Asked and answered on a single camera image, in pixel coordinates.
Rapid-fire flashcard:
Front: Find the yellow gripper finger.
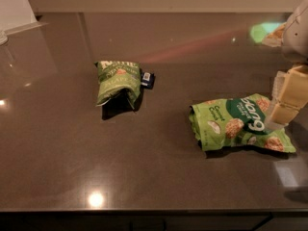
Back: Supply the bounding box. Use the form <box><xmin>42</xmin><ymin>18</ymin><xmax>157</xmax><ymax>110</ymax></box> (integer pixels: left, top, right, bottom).
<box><xmin>272</xmin><ymin>64</ymin><xmax>308</xmax><ymax>126</ymax></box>

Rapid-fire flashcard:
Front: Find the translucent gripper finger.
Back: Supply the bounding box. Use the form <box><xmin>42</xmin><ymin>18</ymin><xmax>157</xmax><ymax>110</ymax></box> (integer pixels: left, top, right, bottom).
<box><xmin>265</xmin><ymin>71</ymin><xmax>286</xmax><ymax>130</ymax></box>

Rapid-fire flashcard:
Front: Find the green jalapeno chip bag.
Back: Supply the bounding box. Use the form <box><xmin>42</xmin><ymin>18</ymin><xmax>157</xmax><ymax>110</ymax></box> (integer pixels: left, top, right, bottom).
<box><xmin>95</xmin><ymin>61</ymin><xmax>141</xmax><ymax>109</ymax></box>

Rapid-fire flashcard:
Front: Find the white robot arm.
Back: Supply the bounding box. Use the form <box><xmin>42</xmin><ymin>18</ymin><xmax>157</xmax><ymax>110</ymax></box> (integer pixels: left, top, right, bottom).
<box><xmin>265</xmin><ymin>0</ymin><xmax>308</xmax><ymax>130</ymax></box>

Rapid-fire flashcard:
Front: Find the green coconut rice crisps bag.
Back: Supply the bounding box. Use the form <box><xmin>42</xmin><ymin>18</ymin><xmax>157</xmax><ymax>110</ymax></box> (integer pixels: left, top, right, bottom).
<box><xmin>189</xmin><ymin>93</ymin><xmax>295</xmax><ymax>153</ymax></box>

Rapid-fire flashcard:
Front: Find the small blue snack packet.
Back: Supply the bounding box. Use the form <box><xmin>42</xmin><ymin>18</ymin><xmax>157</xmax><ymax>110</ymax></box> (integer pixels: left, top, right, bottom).
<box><xmin>141</xmin><ymin>72</ymin><xmax>155</xmax><ymax>90</ymax></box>

